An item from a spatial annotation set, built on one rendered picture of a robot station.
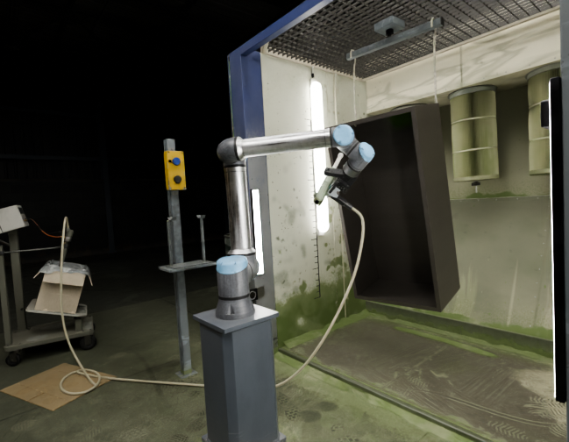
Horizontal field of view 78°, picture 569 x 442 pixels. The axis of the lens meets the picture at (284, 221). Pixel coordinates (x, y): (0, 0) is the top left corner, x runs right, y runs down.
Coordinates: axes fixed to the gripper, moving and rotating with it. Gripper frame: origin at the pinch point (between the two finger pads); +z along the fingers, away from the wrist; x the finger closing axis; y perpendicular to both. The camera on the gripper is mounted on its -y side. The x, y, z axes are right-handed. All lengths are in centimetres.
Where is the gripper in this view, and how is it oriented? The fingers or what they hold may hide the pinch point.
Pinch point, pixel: (327, 192)
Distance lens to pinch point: 198.7
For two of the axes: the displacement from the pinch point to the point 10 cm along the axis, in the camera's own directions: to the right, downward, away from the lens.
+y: 8.4, 5.3, 0.7
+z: -4.0, 5.4, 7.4
